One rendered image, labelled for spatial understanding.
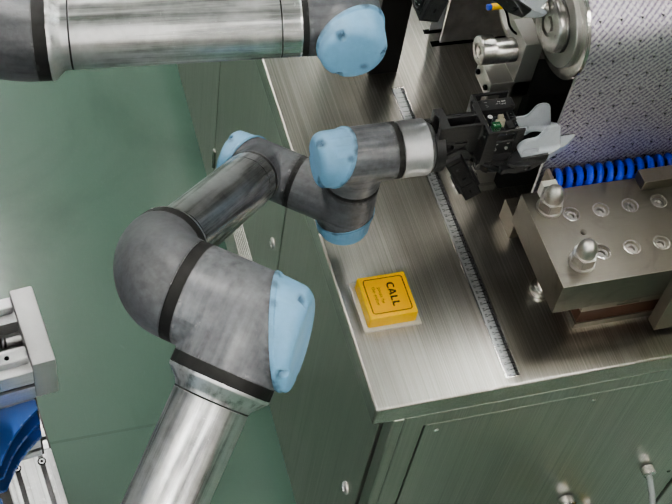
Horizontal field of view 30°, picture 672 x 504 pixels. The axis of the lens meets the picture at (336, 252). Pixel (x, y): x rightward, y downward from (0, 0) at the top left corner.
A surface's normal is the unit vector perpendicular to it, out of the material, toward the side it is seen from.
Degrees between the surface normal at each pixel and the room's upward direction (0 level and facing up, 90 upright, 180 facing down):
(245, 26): 47
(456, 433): 90
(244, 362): 41
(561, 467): 90
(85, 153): 0
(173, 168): 0
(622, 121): 90
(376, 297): 0
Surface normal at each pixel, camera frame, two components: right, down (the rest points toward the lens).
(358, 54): 0.14, 0.80
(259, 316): -0.06, -0.24
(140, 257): -0.46, -0.46
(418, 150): 0.27, 0.12
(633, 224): 0.12, -0.59
